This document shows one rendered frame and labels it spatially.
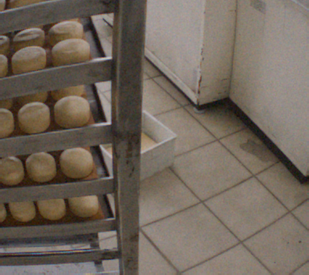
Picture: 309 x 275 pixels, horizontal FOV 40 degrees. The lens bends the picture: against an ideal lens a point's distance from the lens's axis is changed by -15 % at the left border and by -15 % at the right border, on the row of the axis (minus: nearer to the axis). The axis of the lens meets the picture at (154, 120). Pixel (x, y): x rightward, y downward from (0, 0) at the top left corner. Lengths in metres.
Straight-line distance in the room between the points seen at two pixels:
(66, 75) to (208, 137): 1.80
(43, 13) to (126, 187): 0.26
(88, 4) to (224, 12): 1.69
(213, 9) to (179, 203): 0.86
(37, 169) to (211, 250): 1.21
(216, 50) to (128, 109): 1.71
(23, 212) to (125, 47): 0.35
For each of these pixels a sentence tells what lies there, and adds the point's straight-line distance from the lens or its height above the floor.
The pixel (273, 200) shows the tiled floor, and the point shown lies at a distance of 2.04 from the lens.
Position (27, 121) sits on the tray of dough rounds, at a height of 1.06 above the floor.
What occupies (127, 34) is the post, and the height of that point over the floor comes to 1.20.
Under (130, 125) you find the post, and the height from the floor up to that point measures 1.08.
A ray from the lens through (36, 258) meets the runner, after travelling 0.78.
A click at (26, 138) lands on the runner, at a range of 0.58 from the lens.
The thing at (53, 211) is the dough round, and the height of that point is 0.88.
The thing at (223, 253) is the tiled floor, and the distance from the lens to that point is 1.79.
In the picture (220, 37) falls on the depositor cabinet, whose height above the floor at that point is 0.45.
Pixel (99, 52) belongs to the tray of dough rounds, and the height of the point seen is 1.13.
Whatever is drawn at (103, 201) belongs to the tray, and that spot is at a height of 0.86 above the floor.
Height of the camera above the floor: 1.42
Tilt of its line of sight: 37 degrees down
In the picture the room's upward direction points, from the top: 3 degrees clockwise
